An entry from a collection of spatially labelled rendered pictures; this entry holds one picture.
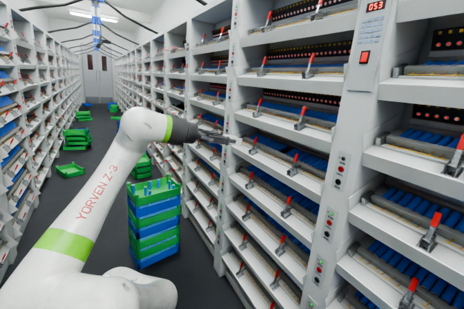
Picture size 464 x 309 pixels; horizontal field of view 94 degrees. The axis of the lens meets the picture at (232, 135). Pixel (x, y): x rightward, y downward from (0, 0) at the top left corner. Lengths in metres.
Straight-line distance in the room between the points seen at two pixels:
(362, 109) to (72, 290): 0.80
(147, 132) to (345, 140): 0.59
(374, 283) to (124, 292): 0.67
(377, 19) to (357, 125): 0.28
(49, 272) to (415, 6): 0.99
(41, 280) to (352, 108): 0.84
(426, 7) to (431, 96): 0.20
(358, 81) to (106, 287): 0.78
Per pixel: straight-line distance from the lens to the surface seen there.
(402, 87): 0.68
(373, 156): 0.71
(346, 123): 0.73
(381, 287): 0.86
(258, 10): 1.29
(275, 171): 0.96
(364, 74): 0.71
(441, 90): 0.65
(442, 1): 0.70
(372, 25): 0.73
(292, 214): 1.01
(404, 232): 0.76
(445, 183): 0.67
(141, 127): 0.67
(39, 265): 0.66
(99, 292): 0.59
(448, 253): 0.75
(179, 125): 0.71
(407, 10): 0.72
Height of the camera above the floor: 1.28
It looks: 14 degrees down
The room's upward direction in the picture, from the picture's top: 5 degrees clockwise
